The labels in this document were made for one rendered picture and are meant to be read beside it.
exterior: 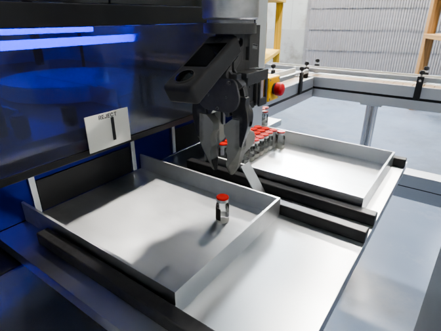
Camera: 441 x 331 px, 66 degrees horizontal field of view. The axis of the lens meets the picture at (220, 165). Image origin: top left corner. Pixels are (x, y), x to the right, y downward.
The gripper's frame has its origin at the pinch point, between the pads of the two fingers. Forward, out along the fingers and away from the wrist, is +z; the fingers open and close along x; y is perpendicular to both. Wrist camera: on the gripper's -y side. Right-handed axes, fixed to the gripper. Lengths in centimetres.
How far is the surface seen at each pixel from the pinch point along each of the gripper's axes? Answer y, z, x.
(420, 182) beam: 121, 46, -22
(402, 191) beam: 121, 52, -16
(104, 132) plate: -6.2, -3.2, 19.1
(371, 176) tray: 33.0, 10.2, -15.8
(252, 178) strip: 11.9, 7.1, 1.0
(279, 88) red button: 52, -2, 16
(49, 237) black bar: -19.6, 8.6, 16.5
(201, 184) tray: 7.5, 9.4, 10.0
